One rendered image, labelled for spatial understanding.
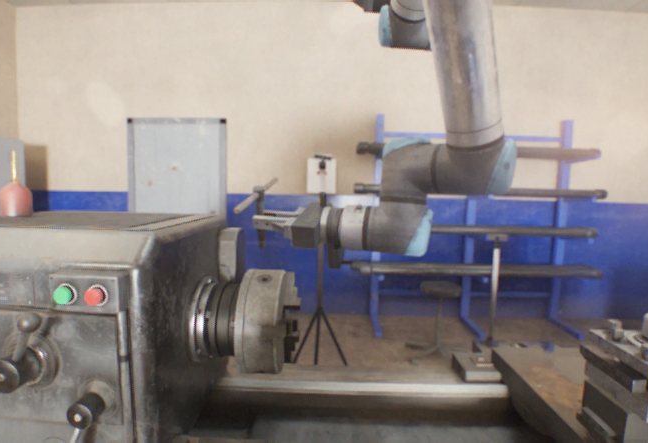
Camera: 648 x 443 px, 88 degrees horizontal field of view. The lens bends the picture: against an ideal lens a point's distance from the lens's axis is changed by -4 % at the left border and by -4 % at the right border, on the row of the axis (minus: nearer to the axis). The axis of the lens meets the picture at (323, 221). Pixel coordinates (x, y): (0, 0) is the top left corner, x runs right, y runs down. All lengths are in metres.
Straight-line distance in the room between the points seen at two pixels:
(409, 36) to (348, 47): 3.21
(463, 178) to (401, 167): 0.11
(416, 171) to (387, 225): 0.11
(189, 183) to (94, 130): 1.26
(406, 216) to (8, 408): 0.82
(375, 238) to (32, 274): 0.62
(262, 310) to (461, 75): 0.58
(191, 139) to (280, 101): 1.05
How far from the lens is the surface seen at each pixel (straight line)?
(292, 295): 0.92
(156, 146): 4.28
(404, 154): 0.66
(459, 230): 3.72
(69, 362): 0.79
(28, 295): 0.81
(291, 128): 3.92
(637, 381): 0.88
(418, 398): 1.15
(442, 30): 0.54
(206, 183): 4.04
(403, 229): 0.65
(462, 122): 0.57
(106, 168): 4.61
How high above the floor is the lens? 1.42
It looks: 5 degrees down
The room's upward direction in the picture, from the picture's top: 1 degrees clockwise
